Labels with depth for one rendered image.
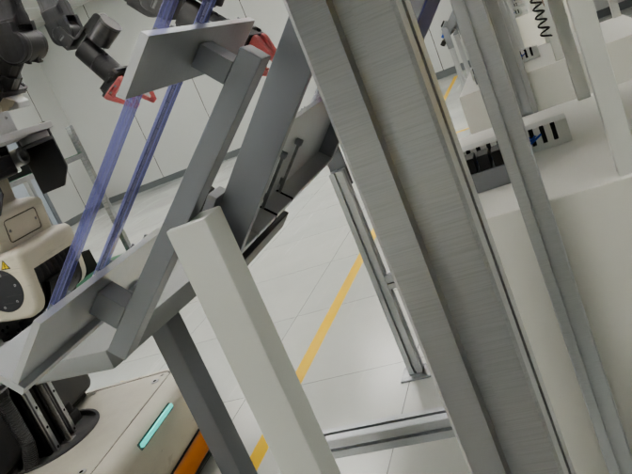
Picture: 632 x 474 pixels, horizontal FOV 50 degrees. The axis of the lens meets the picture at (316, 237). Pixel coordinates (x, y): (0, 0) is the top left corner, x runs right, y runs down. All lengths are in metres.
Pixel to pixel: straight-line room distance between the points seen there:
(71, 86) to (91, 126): 0.71
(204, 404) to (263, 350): 0.75
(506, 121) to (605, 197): 0.19
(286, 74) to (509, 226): 0.41
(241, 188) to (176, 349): 0.59
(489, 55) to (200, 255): 0.47
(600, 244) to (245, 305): 0.53
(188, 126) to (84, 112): 1.85
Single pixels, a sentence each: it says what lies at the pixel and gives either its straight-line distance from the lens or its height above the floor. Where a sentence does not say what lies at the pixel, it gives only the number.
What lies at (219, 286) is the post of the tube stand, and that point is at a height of 0.71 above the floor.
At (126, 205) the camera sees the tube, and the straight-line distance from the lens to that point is 0.95.
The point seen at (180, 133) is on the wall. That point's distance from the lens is 11.19.
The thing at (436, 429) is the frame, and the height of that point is 0.30.
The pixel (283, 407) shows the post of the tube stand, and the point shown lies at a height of 0.52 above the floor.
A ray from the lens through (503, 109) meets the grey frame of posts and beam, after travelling 1.00.
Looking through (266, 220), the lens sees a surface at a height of 0.69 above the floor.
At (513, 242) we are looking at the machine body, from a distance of 1.08.
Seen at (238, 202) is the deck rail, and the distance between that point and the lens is 1.14.
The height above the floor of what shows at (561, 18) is 0.81.
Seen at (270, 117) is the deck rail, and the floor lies 0.88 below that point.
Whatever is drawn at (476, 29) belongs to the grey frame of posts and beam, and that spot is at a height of 0.89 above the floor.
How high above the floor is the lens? 0.94
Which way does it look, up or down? 14 degrees down
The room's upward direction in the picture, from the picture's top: 23 degrees counter-clockwise
